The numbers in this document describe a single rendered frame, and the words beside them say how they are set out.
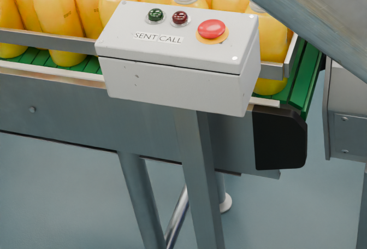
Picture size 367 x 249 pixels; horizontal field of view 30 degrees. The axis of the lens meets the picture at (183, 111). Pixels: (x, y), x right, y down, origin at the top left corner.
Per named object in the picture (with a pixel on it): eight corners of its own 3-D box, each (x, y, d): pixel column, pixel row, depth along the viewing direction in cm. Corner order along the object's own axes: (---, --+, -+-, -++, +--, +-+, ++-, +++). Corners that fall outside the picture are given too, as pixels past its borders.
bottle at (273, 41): (270, 103, 107) (267, 20, 95) (237, 86, 111) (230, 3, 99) (296, 79, 110) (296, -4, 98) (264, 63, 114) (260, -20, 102)
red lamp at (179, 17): (185, 27, 91) (184, 19, 90) (170, 24, 92) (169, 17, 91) (190, 16, 92) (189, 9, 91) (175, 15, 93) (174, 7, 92)
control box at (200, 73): (243, 119, 92) (238, 61, 84) (107, 98, 98) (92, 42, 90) (261, 69, 98) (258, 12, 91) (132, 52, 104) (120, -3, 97)
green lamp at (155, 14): (160, 23, 92) (159, 16, 91) (146, 22, 93) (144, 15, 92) (166, 13, 93) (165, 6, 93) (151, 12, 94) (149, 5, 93)
